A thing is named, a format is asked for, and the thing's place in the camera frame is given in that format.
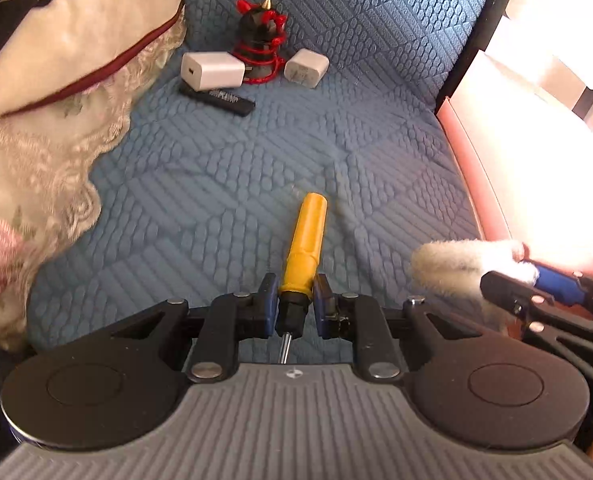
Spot small white charger block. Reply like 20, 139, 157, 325
283, 48, 330, 89

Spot black red horned figurine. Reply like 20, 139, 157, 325
232, 0, 288, 86

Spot large white charger block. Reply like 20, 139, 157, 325
180, 51, 247, 92

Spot black lighter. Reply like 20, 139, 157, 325
179, 82, 256, 118

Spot pink sofa edge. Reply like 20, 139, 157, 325
435, 99, 593, 281

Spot floral lace cloth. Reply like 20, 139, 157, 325
0, 12, 188, 352

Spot yellow handle screwdriver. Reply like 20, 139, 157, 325
275, 192, 330, 365

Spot blue quilted sofa cover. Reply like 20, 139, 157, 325
26, 0, 507, 367

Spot white fluffy plush piece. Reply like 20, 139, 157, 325
411, 240, 540, 307

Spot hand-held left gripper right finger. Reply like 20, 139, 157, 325
313, 274, 483, 382

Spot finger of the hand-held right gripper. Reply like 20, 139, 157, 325
524, 259, 593, 312
481, 271, 593, 401

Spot cream cushion with red piping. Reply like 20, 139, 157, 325
0, 0, 188, 122

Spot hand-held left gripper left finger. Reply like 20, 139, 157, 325
107, 273, 282, 384

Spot white furniture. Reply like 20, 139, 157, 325
481, 0, 593, 132

